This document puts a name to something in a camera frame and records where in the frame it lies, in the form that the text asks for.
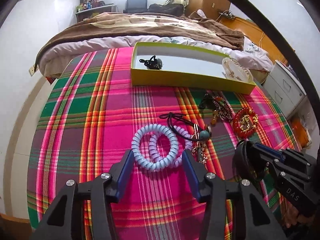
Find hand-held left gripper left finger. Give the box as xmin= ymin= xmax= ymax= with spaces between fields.
xmin=30 ymin=149 xmax=135 ymax=240

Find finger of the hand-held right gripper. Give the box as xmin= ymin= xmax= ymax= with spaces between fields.
xmin=249 ymin=147 xmax=312 ymax=181
xmin=252 ymin=142 xmax=286 ymax=161

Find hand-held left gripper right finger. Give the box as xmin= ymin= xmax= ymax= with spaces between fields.
xmin=181 ymin=149 xmax=287 ymax=240

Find gold chain hair clip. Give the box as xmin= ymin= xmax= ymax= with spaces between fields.
xmin=191 ymin=134 xmax=209 ymax=165

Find purple spiral hair tie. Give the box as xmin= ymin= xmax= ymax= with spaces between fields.
xmin=149 ymin=126 xmax=193 ymax=167

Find blue spiral hair tie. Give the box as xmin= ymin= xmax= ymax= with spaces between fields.
xmin=132 ymin=124 xmax=179 ymax=172

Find black wristband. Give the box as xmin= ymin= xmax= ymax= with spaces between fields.
xmin=233 ymin=140 xmax=269 ymax=181

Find gold bead bracelet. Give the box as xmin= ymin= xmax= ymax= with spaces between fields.
xmin=239 ymin=115 xmax=252 ymax=132

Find black hair tie with beads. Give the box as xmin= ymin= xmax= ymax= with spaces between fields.
xmin=159 ymin=112 xmax=213 ymax=141

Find red bead bracelet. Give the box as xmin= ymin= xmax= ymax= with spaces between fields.
xmin=233 ymin=107 xmax=260 ymax=138

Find dark bead necklace amber pendants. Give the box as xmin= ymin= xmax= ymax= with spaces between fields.
xmin=199 ymin=92 xmax=234 ymax=127

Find yellow cardboard box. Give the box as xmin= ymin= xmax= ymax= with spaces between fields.
xmin=130 ymin=42 xmax=257 ymax=95

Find orange bag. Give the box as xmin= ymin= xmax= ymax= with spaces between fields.
xmin=290 ymin=119 xmax=309 ymax=147

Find pink green plaid cloth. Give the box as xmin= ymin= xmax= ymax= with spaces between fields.
xmin=26 ymin=47 xmax=303 ymax=240

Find grey drawer cabinet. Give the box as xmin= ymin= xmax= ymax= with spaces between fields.
xmin=261 ymin=60 xmax=310 ymax=117

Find cream hair claw clip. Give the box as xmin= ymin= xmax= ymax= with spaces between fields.
xmin=222 ymin=57 xmax=253 ymax=82

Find wooden headboard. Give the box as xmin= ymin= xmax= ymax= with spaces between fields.
xmin=220 ymin=16 xmax=288 ymax=63

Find pale floral quilt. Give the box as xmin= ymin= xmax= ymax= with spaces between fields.
xmin=39 ymin=35 xmax=274 ymax=77

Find bed with brown blanket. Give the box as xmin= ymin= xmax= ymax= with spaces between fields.
xmin=35 ymin=12 xmax=245 ymax=73

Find desk with shelf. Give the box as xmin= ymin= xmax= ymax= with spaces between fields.
xmin=75 ymin=4 xmax=117 ymax=22

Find dark brown cloth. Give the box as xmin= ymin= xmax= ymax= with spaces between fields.
xmin=149 ymin=3 xmax=185 ymax=17

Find black chair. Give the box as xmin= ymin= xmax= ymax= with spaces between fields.
xmin=123 ymin=0 xmax=148 ymax=13

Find group of bottles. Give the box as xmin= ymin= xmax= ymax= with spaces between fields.
xmin=76 ymin=0 xmax=105 ymax=12

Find thick black cable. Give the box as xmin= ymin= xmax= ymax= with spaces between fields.
xmin=194 ymin=0 xmax=320 ymax=150

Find black hair tie with ornament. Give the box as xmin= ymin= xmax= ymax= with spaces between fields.
xmin=139 ymin=55 xmax=164 ymax=70

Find power strip with cables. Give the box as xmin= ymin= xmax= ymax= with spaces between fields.
xmin=217 ymin=10 xmax=237 ymax=19

